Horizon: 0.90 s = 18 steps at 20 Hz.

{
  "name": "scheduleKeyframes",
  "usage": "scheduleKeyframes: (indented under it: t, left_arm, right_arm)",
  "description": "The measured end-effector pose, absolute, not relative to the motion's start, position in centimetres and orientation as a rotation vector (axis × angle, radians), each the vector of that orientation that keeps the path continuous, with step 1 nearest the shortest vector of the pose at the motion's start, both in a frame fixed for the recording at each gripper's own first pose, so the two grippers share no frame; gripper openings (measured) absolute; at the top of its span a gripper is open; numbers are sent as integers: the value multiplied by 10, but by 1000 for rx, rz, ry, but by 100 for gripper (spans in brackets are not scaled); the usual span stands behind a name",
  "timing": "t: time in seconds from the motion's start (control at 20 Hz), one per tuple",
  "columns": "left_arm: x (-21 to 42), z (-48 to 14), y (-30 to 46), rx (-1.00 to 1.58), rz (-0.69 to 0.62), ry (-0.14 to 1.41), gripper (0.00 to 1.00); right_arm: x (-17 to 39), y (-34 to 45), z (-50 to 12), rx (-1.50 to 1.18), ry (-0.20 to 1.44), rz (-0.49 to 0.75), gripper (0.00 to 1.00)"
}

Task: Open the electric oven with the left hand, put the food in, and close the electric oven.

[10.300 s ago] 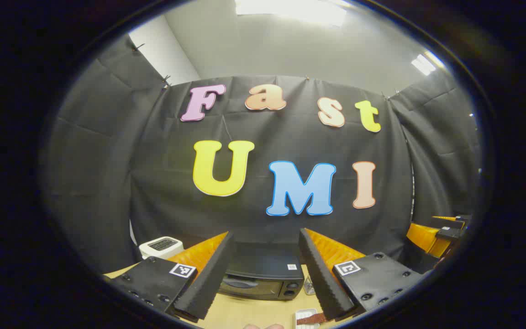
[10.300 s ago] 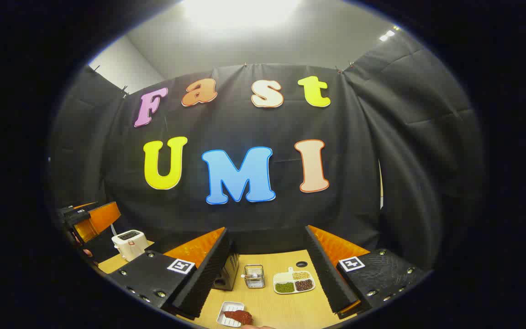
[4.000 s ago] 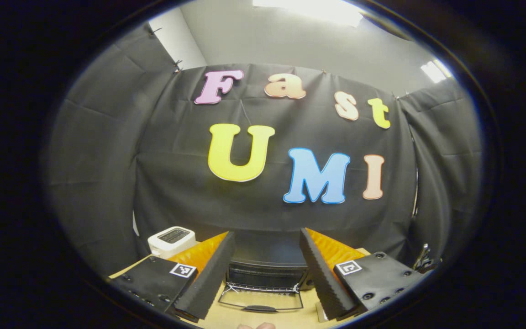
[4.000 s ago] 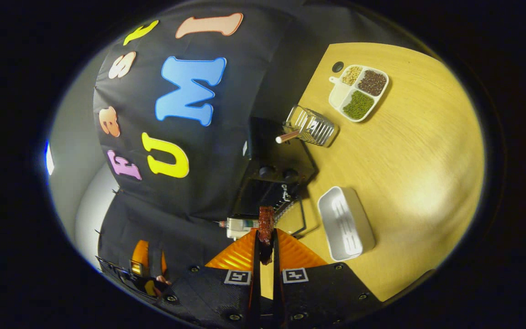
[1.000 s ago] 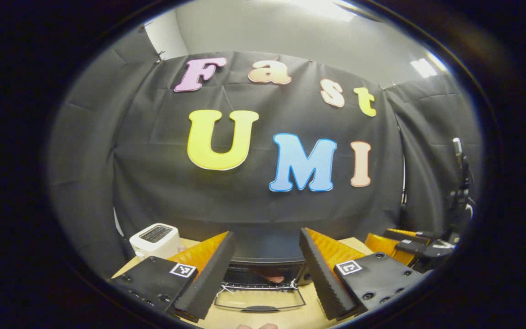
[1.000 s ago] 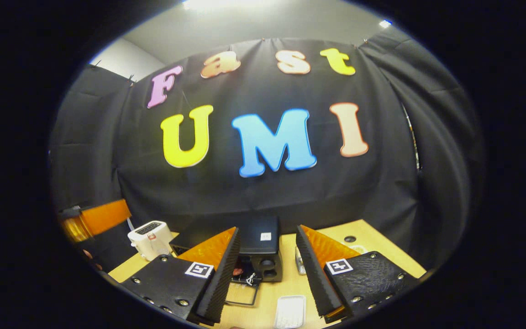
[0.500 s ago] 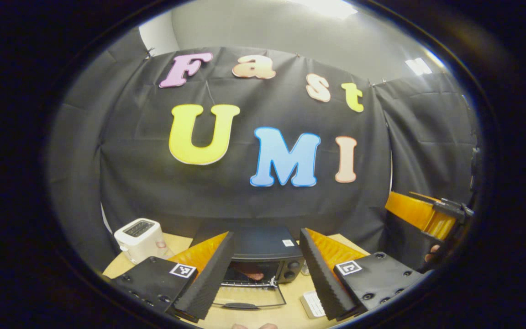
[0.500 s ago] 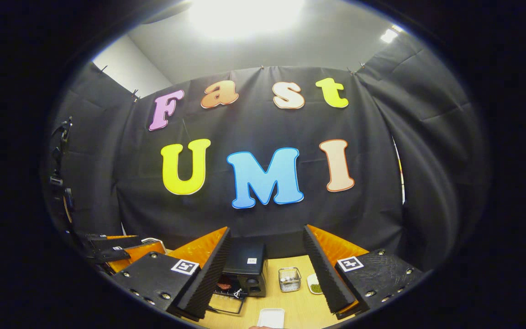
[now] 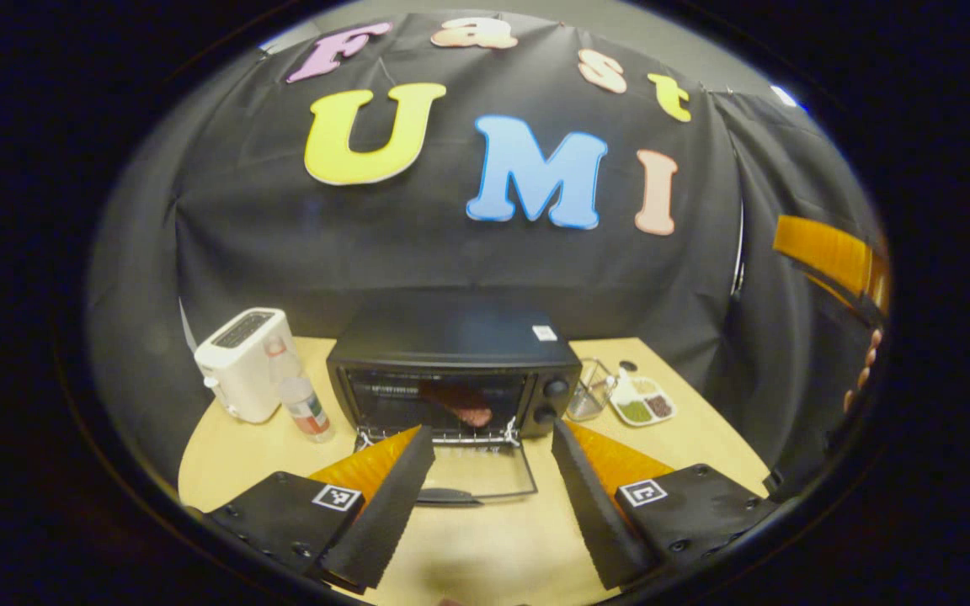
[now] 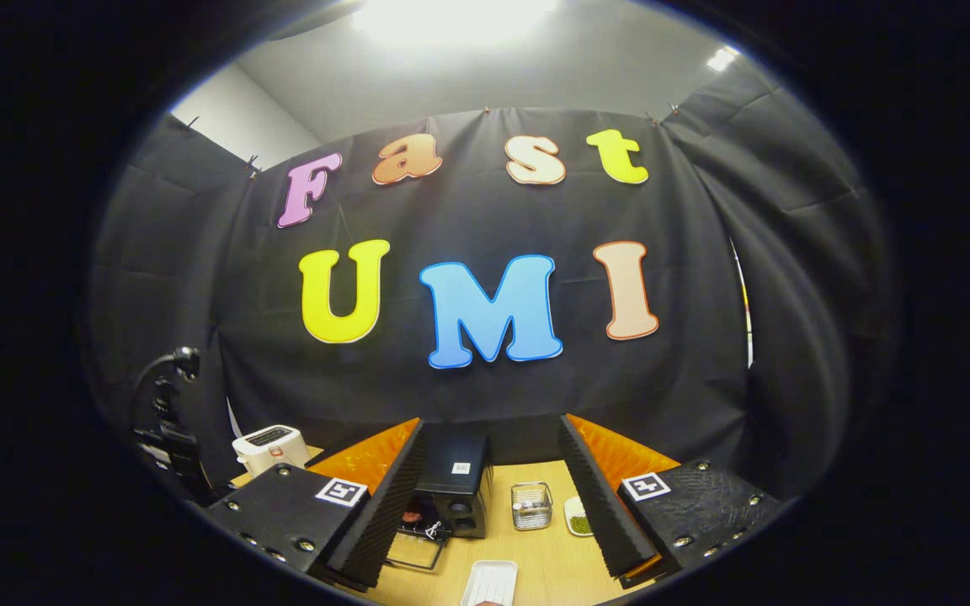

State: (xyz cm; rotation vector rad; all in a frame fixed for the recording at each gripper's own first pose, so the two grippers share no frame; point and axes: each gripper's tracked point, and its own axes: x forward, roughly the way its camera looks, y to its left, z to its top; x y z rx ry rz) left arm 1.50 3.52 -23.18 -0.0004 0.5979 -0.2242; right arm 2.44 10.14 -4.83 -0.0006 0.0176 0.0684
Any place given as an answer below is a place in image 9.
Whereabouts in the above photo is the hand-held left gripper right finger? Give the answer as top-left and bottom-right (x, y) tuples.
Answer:
(550, 419), (782, 592)

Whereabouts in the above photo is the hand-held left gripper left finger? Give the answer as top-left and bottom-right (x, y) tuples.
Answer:
(201, 425), (438, 590)

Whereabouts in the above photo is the brown grilled meat piece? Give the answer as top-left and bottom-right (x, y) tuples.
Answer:
(420, 383), (495, 428)

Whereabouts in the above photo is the black electric oven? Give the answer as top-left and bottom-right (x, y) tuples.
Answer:
(326, 295), (584, 507)

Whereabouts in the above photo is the white divided bean dish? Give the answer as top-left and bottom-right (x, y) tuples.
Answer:
(609, 370), (679, 428)

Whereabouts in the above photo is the clear bottle with red label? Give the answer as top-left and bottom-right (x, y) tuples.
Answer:
(276, 352), (335, 444)

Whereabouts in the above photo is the white toaster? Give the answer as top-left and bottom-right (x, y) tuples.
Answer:
(194, 307), (301, 424)

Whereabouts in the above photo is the black backdrop cloth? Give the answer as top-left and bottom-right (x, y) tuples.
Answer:
(85, 8), (890, 506)

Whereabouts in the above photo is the metal wire basket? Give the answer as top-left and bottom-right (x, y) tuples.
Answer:
(567, 358), (618, 423)

